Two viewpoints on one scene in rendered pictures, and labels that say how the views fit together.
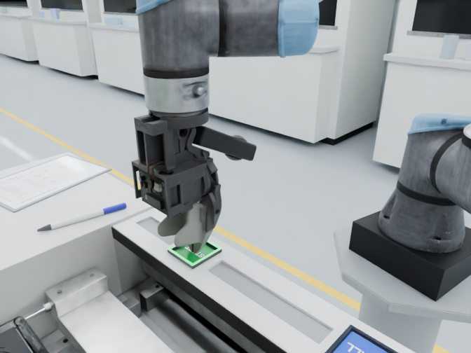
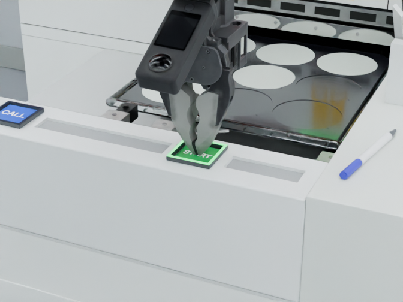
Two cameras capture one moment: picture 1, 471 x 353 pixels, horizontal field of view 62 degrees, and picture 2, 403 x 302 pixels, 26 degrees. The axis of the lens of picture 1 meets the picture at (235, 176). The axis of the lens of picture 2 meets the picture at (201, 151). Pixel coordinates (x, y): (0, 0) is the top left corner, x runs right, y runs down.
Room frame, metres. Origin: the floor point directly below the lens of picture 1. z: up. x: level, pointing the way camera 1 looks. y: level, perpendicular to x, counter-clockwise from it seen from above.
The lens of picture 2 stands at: (1.33, -0.25, 1.45)
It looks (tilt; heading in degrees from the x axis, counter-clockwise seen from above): 28 degrees down; 160
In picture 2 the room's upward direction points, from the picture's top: straight up
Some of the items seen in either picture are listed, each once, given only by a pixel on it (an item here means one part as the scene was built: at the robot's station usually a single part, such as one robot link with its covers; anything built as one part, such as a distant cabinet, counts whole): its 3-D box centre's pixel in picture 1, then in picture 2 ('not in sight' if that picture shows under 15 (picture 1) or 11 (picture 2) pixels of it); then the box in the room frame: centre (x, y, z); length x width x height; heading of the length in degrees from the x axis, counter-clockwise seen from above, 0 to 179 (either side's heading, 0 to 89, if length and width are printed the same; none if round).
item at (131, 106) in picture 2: not in sight; (126, 112); (0.19, 0.04, 0.90); 0.04 x 0.02 x 0.03; 136
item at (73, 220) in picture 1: (83, 217); (370, 151); (0.55, 0.25, 0.97); 0.14 x 0.01 x 0.01; 125
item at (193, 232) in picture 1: (190, 233); (191, 111); (0.44, 0.06, 1.01); 0.06 x 0.03 x 0.09; 136
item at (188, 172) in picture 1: (176, 157); (204, 27); (0.45, 0.07, 1.11); 0.09 x 0.08 x 0.12; 136
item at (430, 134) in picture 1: (443, 150); not in sight; (0.64, -0.36, 1.05); 0.13 x 0.12 x 0.14; 8
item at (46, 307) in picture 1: (36, 312); not in sight; (0.41, 0.28, 0.89); 0.05 x 0.01 x 0.01; 136
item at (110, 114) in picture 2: not in sight; (106, 129); (0.23, 0.00, 0.89); 0.08 x 0.03 x 0.03; 136
